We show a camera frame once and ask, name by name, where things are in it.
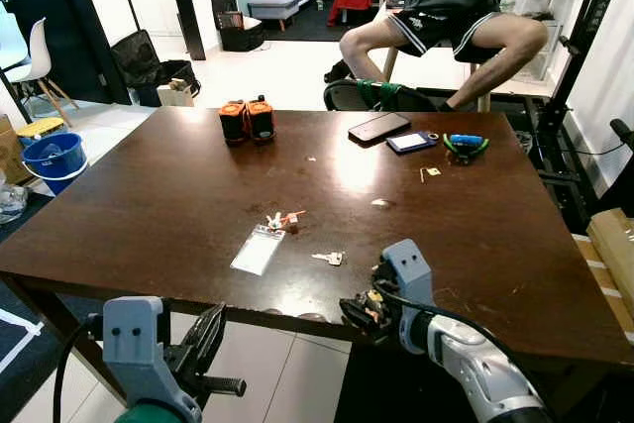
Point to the small yellow tag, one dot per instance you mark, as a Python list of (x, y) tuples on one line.
[(432, 172)]

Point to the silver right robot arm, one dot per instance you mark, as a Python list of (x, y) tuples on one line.
[(475, 373)]

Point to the white chair wooden legs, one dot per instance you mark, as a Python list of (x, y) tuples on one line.
[(40, 52)]

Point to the dark brown wooden table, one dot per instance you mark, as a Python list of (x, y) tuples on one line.
[(198, 185)]

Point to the grey upholstered bench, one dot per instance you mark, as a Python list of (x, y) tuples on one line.
[(275, 2)]

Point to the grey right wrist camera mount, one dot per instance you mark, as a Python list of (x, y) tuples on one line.
[(408, 269)]

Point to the plain flat cardboard package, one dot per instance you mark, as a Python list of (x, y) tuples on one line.
[(614, 240)]

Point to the brown cardboard box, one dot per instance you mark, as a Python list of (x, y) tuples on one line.
[(8, 151)]

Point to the white striped flat cardboard package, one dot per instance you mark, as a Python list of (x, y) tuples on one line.
[(594, 264)]

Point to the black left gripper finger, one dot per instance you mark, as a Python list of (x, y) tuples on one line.
[(220, 334), (203, 339)]

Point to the orange black device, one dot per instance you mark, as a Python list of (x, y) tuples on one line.
[(261, 120), (233, 123)]

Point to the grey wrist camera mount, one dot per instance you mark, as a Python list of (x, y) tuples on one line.
[(408, 269), (134, 364)]

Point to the clear plastic pouch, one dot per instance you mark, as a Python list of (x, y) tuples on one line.
[(258, 250)]

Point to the black open suitcase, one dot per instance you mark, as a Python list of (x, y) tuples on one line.
[(144, 61)]

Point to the pale blue chair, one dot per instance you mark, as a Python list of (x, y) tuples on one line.
[(8, 42)]

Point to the small cardboard box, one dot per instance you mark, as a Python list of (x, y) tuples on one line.
[(176, 94)]

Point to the dark blue door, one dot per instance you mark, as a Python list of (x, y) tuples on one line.
[(59, 17)]

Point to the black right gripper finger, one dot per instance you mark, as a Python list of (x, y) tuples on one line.
[(362, 331), (357, 305)]

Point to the black smartphone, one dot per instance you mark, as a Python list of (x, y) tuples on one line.
[(378, 127)]

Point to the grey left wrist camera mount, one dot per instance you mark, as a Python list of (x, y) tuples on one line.
[(134, 364)]

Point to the blue card holder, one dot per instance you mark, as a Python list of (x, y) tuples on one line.
[(411, 142)]

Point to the blue bucket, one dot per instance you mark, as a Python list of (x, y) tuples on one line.
[(54, 158)]

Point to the wooden stool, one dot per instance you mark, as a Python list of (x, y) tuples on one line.
[(483, 96)]

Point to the small silver key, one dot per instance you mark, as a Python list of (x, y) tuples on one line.
[(330, 258)]

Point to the black metal frame stand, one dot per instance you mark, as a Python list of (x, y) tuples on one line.
[(584, 37)]

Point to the black green wheeled device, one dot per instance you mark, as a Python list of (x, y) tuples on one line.
[(381, 96)]

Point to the clear plastic bag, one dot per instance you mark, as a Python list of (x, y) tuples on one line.
[(8, 200)]

